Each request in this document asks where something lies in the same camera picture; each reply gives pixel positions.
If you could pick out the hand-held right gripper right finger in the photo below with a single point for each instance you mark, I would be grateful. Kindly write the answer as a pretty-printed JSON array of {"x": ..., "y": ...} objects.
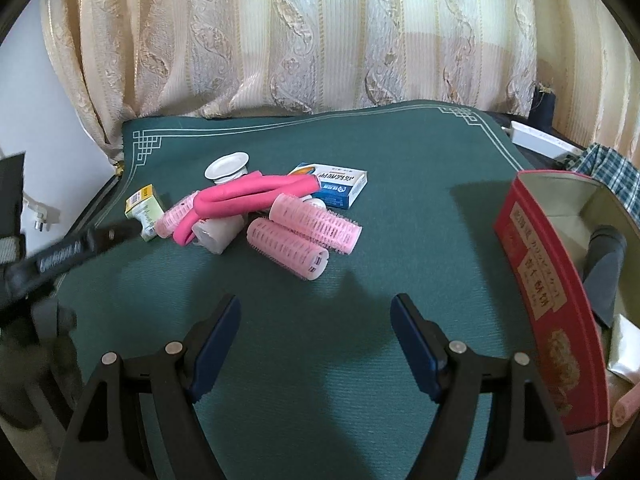
[{"x": 412, "y": 345}]

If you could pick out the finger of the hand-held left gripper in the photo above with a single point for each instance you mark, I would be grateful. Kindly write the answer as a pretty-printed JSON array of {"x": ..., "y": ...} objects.
[{"x": 117, "y": 235}]

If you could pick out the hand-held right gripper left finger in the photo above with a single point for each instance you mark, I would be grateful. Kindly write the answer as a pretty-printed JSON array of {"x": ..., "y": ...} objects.
[{"x": 217, "y": 345}]

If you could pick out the small yellow green box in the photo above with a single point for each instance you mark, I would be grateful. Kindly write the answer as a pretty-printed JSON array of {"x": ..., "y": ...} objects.
[{"x": 145, "y": 207}]

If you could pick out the small pink hair roller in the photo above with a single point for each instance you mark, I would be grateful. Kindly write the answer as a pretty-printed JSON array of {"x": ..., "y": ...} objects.
[{"x": 170, "y": 217}]

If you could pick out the white plastic cup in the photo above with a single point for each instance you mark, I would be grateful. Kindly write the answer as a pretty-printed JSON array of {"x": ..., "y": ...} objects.
[{"x": 217, "y": 232}]

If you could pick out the medium pink hair roller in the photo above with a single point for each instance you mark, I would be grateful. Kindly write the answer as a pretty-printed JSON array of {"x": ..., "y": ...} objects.
[{"x": 287, "y": 247}]

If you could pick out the bent pink foam curler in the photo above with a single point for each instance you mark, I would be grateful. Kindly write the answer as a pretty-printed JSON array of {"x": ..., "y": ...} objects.
[{"x": 240, "y": 197}]

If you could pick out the red cardboard box container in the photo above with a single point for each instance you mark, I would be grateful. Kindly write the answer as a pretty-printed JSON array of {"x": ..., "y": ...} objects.
[{"x": 545, "y": 310}]

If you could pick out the large pink hair roller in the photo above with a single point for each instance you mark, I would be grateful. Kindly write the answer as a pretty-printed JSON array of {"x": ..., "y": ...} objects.
[{"x": 320, "y": 222}]

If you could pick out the white oval piece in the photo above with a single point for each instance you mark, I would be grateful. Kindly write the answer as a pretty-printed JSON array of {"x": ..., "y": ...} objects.
[{"x": 313, "y": 203}]

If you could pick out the blue white medicine box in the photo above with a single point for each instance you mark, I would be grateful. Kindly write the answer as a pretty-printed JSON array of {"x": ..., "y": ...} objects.
[{"x": 345, "y": 185}]

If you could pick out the white power plug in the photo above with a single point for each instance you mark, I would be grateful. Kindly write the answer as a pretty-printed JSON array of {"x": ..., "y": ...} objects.
[{"x": 42, "y": 215}]

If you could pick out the green table mat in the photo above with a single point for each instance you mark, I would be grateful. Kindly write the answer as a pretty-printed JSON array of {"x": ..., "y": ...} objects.
[{"x": 310, "y": 340}]

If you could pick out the grey cloth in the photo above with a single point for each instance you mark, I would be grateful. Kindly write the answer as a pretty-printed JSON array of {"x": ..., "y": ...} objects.
[{"x": 30, "y": 385}]

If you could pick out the white round plastic cap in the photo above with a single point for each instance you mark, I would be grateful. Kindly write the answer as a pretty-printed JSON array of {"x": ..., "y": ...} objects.
[{"x": 225, "y": 165}]

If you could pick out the dark grey roll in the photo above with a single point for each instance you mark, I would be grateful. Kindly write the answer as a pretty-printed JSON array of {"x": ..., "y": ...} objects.
[{"x": 605, "y": 270}]

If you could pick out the white packet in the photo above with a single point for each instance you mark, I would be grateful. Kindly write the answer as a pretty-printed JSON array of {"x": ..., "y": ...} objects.
[{"x": 625, "y": 350}]

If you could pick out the long white box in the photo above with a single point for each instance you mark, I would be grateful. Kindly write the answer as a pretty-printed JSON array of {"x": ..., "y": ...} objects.
[{"x": 542, "y": 141}]

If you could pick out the black table cloth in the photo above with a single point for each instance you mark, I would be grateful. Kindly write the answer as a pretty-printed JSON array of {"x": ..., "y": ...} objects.
[{"x": 500, "y": 117}]

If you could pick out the plaid folded cloth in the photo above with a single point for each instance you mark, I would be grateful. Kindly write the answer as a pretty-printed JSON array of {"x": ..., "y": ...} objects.
[{"x": 612, "y": 172}]

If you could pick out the dark small bottle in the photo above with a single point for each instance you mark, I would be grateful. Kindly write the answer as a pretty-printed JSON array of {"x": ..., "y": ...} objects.
[{"x": 543, "y": 105}]

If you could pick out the cream patterned curtain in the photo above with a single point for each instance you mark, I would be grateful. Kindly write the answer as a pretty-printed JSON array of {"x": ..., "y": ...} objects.
[{"x": 320, "y": 35}]

